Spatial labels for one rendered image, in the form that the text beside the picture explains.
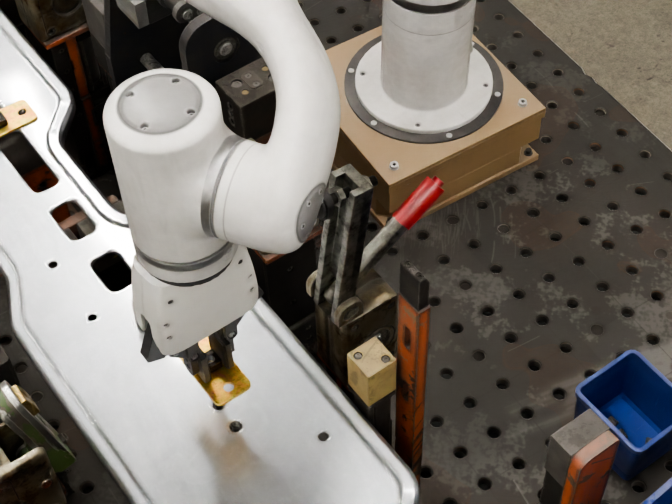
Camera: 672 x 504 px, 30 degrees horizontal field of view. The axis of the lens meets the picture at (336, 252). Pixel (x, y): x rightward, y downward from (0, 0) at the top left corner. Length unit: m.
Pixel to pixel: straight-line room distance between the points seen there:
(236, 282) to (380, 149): 0.66
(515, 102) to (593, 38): 1.33
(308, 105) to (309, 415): 0.41
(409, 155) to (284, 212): 0.80
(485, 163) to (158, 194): 0.90
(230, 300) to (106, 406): 0.23
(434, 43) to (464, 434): 0.49
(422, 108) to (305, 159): 0.83
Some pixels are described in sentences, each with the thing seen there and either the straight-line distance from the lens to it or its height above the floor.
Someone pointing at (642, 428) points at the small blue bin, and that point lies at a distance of 1.57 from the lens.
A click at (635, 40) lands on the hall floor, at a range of 3.07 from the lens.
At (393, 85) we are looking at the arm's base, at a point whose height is 0.85.
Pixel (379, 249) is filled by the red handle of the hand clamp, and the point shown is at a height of 1.10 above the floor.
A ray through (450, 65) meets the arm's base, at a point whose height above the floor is 0.90.
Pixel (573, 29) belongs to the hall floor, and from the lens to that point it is 3.08.
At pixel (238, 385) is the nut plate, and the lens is 1.14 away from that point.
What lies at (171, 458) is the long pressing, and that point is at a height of 1.00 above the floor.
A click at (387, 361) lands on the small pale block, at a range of 1.16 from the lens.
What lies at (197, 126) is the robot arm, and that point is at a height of 1.41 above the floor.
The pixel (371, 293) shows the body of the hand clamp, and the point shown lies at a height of 1.05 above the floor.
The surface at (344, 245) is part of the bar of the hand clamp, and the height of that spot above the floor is 1.15.
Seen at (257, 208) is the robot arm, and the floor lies 1.36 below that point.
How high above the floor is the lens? 2.04
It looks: 52 degrees down
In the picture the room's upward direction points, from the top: 2 degrees counter-clockwise
